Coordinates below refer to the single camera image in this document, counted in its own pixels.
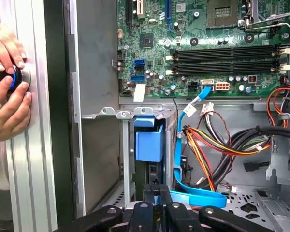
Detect green motherboard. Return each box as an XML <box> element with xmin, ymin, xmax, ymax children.
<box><xmin>116</xmin><ymin>0</ymin><xmax>290</xmax><ymax>99</ymax></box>

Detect grey metal optical drive cage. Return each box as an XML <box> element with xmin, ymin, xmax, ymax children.
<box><xmin>253</xmin><ymin>135</ymin><xmax>290</xmax><ymax>232</ymax></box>

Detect hard disk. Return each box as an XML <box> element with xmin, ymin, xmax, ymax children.
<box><xmin>132</xmin><ymin>116</ymin><xmax>165</xmax><ymax>194</ymax></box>

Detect metal socket cover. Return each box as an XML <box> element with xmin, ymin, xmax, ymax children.
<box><xmin>241</xmin><ymin>0</ymin><xmax>290</xmax><ymax>31</ymax></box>

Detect wire locking lever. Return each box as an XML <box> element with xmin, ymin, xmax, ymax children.
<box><xmin>244</xmin><ymin>20</ymin><xmax>290</xmax><ymax>31</ymax></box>

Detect person right hand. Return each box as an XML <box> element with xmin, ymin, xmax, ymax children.
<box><xmin>0</xmin><ymin>75</ymin><xmax>33</xmax><ymax>148</ymax></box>

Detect black open PC case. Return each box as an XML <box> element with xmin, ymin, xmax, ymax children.
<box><xmin>44</xmin><ymin>0</ymin><xmax>290</xmax><ymax>232</ymax></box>

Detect red yellow orange power wire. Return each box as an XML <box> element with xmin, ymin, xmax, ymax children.
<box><xmin>181</xmin><ymin>124</ymin><xmax>273</xmax><ymax>194</ymax></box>

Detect black cable bundle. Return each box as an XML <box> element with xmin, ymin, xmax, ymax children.
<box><xmin>211</xmin><ymin>125</ymin><xmax>290</xmax><ymax>181</ymax></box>

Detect round black tool blue ring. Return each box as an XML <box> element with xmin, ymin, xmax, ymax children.
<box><xmin>0</xmin><ymin>64</ymin><xmax>32</xmax><ymax>94</ymax></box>

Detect black expansion slot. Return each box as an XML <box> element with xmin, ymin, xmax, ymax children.
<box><xmin>125</xmin><ymin>0</ymin><xmax>134</xmax><ymax>31</ymax></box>

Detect blue flat data wire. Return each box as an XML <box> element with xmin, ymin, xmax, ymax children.
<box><xmin>169</xmin><ymin>84</ymin><xmax>228</xmax><ymax>208</ymax></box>

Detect person left hand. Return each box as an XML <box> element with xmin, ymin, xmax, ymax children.
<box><xmin>0</xmin><ymin>19</ymin><xmax>28</xmax><ymax>73</ymax></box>

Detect cream expansion slot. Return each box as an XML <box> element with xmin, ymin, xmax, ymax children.
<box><xmin>134</xmin><ymin>0</ymin><xmax>145</xmax><ymax>19</ymax></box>

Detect white plug with thin wires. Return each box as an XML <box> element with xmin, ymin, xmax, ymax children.
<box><xmin>200</xmin><ymin>101</ymin><xmax>234</xmax><ymax>155</ymax></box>

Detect CPU socket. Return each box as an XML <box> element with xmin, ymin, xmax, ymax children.
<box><xmin>206</xmin><ymin>0</ymin><xmax>240</xmax><ymax>29</ymax></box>

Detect grey metal disk bay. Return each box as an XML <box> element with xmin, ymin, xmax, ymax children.
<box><xmin>81</xmin><ymin>106</ymin><xmax>178</xmax><ymax>211</ymax></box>

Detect thin black wire white tag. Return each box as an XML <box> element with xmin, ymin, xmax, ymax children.
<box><xmin>120</xmin><ymin>84</ymin><xmax>180</xmax><ymax>129</ymax></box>

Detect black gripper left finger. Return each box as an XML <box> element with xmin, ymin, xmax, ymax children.
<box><xmin>52</xmin><ymin>184</ymin><xmax>159</xmax><ymax>232</ymax></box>

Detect black RAM slot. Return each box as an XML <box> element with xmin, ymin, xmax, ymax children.
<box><xmin>175</xmin><ymin>61</ymin><xmax>290</xmax><ymax>70</ymax></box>
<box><xmin>175</xmin><ymin>44</ymin><xmax>290</xmax><ymax>53</ymax></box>
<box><xmin>164</xmin><ymin>67</ymin><xmax>290</xmax><ymax>77</ymax></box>
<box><xmin>169</xmin><ymin>51</ymin><xmax>290</xmax><ymax>61</ymax></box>

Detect blue expansion slot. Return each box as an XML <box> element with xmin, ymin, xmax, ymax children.
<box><xmin>165</xmin><ymin>0</ymin><xmax>176</xmax><ymax>34</ymax></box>

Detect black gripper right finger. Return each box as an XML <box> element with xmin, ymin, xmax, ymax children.
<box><xmin>159</xmin><ymin>184</ymin><xmax>275</xmax><ymax>232</ymax></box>

